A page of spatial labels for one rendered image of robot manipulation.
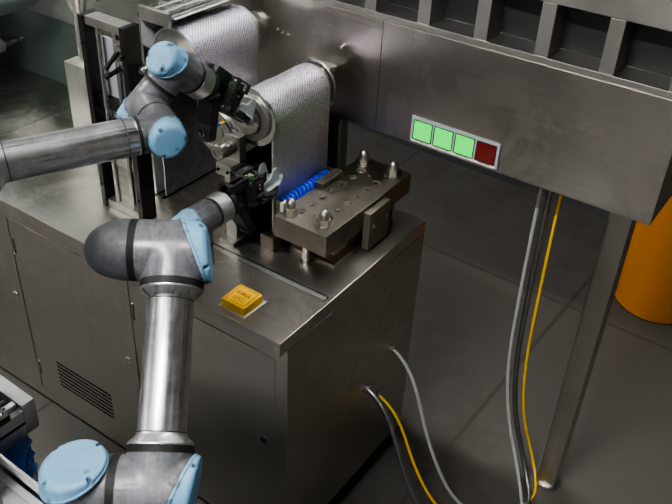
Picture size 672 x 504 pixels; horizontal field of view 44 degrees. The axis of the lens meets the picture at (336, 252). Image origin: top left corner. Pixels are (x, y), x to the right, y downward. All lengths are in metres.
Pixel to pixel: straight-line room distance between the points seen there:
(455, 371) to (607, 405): 0.56
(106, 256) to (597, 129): 1.10
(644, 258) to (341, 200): 1.69
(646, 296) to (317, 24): 1.93
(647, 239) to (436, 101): 1.57
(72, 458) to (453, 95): 1.22
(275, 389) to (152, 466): 0.65
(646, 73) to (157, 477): 1.31
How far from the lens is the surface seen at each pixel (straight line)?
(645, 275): 3.56
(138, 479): 1.47
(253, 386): 2.09
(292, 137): 2.10
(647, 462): 3.09
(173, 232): 1.53
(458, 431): 2.99
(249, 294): 1.99
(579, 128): 1.99
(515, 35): 2.07
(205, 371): 2.20
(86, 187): 2.50
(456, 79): 2.08
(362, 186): 2.21
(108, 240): 1.55
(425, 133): 2.17
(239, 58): 2.25
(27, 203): 2.46
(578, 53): 2.02
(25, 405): 2.02
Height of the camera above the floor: 2.15
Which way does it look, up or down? 35 degrees down
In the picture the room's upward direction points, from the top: 3 degrees clockwise
